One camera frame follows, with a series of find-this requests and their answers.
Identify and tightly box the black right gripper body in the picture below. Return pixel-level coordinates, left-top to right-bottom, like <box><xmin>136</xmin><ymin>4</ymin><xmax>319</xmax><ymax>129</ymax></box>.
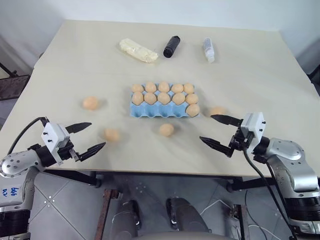
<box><xmin>227</xmin><ymin>126</ymin><xmax>254</xmax><ymax>159</ymax></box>

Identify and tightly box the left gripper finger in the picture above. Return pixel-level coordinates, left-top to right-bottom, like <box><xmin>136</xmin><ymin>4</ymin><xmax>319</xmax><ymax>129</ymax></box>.
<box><xmin>77</xmin><ymin>141</ymin><xmax>107</xmax><ymax>162</ymax></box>
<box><xmin>65</xmin><ymin>121</ymin><xmax>93</xmax><ymax>135</ymax></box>

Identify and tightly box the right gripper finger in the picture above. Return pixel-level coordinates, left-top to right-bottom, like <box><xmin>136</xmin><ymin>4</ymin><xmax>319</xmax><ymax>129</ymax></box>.
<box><xmin>198</xmin><ymin>136</ymin><xmax>235</xmax><ymax>158</ymax></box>
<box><xmin>210</xmin><ymin>114</ymin><xmax>244</xmax><ymax>127</ymax></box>

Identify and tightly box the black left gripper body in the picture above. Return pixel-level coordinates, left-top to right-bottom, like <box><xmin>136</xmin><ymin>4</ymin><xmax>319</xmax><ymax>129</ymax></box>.
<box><xmin>56</xmin><ymin>140</ymin><xmax>82</xmax><ymax>166</ymax></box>

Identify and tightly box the blue egg tray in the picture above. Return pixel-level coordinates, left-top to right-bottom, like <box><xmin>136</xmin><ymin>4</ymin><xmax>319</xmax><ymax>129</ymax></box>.
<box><xmin>128</xmin><ymin>83</ymin><xmax>201</xmax><ymax>119</ymax></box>

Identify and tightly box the clear plastic bottle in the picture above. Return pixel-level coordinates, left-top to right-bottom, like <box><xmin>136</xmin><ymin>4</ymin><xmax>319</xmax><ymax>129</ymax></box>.
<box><xmin>202</xmin><ymin>37</ymin><xmax>217</xmax><ymax>64</ymax></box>

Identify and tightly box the dark rounded robot foot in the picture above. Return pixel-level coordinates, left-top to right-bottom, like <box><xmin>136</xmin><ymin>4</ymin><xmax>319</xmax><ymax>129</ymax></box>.
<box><xmin>111</xmin><ymin>199</ymin><xmax>141</xmax><ymax>240</ymax></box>
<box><xmin>165</xmin><ymin>196</ymin><xmax>210</xmax><ymax>236</ymax></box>

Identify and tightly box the black framed cart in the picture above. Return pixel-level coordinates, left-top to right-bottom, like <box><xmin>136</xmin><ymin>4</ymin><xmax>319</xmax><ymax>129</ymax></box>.
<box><xmin>0</xmin><ymin>62</ymin><xmax>31</xmax><ymax>101</ymax></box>

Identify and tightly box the black cylindrical container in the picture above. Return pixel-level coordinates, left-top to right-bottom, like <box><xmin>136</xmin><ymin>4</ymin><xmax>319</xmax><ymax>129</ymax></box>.
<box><xmin>162</xmin><ymin>35</ymin><xmax>182</xmax><ymax>59</ymax></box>

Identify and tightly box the clear bag of white pieces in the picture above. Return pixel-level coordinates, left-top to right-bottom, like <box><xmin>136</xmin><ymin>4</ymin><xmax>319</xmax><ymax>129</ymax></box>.
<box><xmin>117</xmin><ymin>37</ymin><xmax>160</xmax><ymax>65</ymax></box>

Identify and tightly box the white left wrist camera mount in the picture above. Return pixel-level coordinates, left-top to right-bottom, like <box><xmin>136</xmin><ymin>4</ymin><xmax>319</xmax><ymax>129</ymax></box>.
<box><xmin>40</xmin><ymin>121</ymin><xmax>71</xmax><ymax>153</ymax></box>

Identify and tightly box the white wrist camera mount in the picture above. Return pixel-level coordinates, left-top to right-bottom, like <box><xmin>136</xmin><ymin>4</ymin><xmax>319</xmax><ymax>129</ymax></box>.
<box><xmin>239</xmin><ymin>111</ymin><xmax>266</xmax><ymax>149</ymax></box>
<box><xmin>40</xmin><ymin>121</ymin><xmax>71</xmax><ymax>153</ymax></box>

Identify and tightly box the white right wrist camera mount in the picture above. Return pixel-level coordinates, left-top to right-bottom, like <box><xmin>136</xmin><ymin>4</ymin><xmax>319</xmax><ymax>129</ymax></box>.
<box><xmin>239</xmin><ymin>111</ymin><xmax>266</xmax><ymax>149</ymax></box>

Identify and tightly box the black table frame bar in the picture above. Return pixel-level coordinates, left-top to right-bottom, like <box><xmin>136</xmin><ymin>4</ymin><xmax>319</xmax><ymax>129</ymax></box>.
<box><xmin>44</xmin><ymin>169</ymin><xmax>103</xmax><ymax>189</ymax></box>
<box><xmin>225</xmin><ymin>175</ymin><xmax>276</xmax><ymax>194</ymax></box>

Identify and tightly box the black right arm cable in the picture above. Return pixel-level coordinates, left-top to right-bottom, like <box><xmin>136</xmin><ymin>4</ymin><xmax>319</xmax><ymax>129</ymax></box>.
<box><xmin>242</xmin><ymin>146</ymin><xmax>300</xmax><ymax>240</ymax></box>

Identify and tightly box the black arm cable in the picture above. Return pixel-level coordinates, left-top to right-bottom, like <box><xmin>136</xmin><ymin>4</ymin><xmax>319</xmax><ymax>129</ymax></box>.
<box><xmin>242</xmin><ymin>146</ymin><xmax>300</xmax><ymax>240</ymax></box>
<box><xmin>6</xmin><ymin>116</ymin><xmax>50</xmax><ymax>156</ymax></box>

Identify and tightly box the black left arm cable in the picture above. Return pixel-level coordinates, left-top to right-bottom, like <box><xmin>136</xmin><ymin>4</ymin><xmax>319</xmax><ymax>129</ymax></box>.
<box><xmin>6</xmin><ymin>116</ymin><xmax>50</xmax><ymax>156</ymax></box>

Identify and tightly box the rusty metal post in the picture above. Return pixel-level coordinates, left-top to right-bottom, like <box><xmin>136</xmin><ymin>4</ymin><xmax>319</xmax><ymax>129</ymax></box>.
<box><xmin>232</xmin><ymin>203</ymin><xmax>249</xmax><ymax>240</ymax></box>
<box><xmin>95</xmin><ymin>188</ymin><xmax>119</xmax><ymax>240</ymax></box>

